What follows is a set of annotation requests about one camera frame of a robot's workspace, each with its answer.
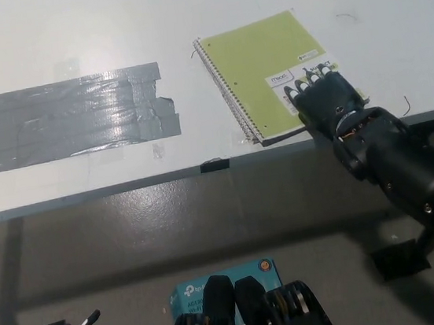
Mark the curved black thread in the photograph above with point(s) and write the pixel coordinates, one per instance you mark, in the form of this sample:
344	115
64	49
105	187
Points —
409	105

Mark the grey duct tape patch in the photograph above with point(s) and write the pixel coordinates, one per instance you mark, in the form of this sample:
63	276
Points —
73	117

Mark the black robot body blocks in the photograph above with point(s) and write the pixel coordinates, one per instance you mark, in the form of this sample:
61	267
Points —
251	309

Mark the green Mead spiral notebook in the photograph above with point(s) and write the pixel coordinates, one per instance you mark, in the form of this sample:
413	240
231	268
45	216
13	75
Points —
259	58

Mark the small clear tape piece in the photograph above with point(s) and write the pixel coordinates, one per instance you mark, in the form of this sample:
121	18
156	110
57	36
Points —
158	151

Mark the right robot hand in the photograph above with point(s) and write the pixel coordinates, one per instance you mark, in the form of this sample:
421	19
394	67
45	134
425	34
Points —
328	101

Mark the teal TP-Link box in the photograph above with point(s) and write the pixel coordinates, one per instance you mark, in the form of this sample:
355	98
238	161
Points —
185	293

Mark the small black tape strip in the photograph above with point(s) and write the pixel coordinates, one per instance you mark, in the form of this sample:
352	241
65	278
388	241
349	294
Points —
214	166

